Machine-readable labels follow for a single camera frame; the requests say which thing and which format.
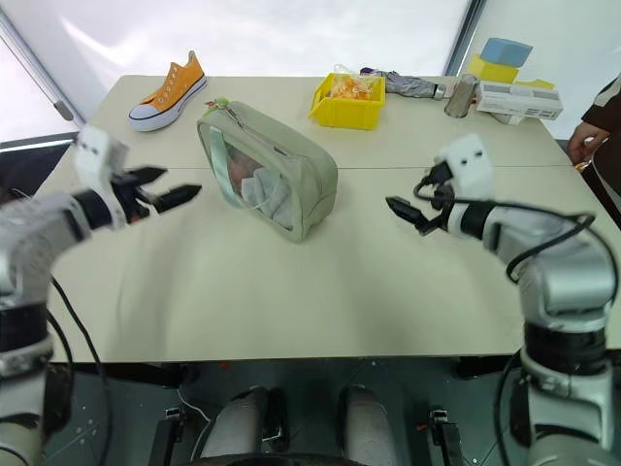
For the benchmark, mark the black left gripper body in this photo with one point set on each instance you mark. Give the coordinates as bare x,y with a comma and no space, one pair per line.
131,199

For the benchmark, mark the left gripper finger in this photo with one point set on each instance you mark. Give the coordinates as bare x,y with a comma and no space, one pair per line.
177,195
148,174

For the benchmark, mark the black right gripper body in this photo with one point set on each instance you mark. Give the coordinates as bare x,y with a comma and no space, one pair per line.
436,216

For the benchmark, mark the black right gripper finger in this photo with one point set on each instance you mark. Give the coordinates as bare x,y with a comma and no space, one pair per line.
405,209

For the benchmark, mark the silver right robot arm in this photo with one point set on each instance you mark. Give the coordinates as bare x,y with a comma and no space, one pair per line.
563,281

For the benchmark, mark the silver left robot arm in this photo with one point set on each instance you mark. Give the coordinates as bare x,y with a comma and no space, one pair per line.
34,228

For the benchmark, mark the light green zippered pouch bag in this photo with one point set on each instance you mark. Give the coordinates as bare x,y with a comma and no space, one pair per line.
291,165

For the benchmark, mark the bystander bare hand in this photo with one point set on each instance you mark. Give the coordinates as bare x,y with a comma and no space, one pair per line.
584,143

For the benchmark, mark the orange canvas sneaker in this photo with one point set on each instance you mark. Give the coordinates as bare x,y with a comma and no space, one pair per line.
167,94

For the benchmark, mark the green red zipper charm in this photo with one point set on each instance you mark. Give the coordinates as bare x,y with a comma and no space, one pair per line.
217,103

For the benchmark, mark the yellow plastic bin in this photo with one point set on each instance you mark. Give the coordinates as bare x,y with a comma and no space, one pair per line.
347,111

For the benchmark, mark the silver metal cylinder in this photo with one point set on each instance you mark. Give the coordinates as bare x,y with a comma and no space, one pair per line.
461,97

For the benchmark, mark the grey folded umbrella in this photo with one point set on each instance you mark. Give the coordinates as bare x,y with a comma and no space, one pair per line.
407,85

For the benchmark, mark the clear bag orange snacks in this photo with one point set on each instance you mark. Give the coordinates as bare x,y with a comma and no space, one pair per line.
354,87

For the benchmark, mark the white cardboard box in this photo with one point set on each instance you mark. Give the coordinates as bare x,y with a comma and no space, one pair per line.
521,102

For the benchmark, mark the yellow foam block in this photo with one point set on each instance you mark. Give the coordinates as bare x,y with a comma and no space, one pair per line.
492,72

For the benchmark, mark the yellow flat sheet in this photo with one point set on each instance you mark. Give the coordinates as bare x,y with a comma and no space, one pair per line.
536,82

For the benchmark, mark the blue foam block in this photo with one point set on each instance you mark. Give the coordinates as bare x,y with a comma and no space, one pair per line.
507,52

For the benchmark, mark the bystander dark brown clothing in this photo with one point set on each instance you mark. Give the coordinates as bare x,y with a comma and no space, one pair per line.
606,145

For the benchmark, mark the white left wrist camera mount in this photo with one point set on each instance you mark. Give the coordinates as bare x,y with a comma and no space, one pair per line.
94,150

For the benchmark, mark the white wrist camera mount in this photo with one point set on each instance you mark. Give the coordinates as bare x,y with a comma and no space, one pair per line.
94,150
468,162

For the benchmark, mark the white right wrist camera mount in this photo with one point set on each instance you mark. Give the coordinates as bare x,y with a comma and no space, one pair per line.
468,162

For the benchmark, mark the grey window frame bar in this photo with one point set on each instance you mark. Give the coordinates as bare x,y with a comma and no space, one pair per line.
466,36
43,73

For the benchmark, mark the black floor stand bracket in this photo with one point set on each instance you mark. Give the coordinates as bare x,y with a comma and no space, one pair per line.
165,437
446,437

